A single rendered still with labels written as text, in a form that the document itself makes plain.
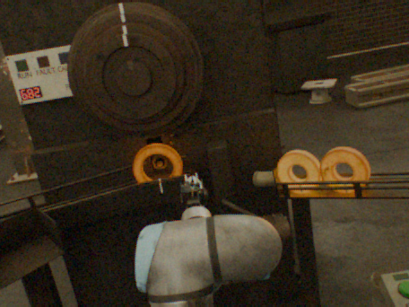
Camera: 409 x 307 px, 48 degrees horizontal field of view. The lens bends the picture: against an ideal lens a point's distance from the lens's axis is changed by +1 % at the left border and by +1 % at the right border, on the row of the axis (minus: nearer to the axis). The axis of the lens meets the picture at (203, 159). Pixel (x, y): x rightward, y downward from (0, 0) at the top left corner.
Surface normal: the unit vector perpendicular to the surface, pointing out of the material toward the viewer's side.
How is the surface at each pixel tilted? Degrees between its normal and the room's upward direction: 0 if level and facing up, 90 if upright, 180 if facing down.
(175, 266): 66
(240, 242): 61
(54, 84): 90
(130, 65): 90
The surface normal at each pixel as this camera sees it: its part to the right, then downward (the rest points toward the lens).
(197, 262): -0.02, 0.18
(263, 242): 0.64, -0.22
